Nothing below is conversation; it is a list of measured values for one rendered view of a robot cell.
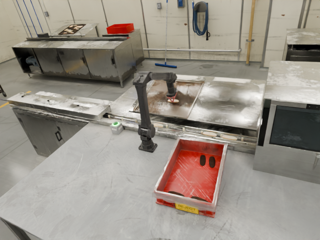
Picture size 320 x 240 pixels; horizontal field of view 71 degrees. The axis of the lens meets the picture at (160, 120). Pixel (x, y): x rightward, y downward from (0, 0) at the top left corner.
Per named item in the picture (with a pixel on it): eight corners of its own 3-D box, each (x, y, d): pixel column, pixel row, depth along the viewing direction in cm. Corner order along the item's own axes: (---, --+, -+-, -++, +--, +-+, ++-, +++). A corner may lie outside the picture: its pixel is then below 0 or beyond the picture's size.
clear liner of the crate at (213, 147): (153, 204, 121) (150, 192, 115) (178, 146, 158) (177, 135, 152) (216, 220, 109) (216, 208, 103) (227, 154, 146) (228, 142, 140)
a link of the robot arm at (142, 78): (128, 76, 135) (143, 77, 131) (139, 69, 146) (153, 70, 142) (138, 137, 157) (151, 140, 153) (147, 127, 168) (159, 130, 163)
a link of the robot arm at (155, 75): (135, 79, 144) (151, 81, 139) (136, 70, 143) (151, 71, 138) (163, 78, 182) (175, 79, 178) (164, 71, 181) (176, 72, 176)
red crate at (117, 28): (107, 34, 492) (105, 27, 485) (115, 30, 519) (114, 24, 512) (127, 33, 474) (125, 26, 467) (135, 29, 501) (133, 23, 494)
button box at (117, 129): (112, 136, 184) (108, 125, 178) (117, 131, 190) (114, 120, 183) (120, 138, 180) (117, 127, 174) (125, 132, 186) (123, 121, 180)
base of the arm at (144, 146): (137, 149, 161) (152, 153, 156) (135, 140, 157) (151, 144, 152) (143, 142, 167) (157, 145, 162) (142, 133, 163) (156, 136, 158)
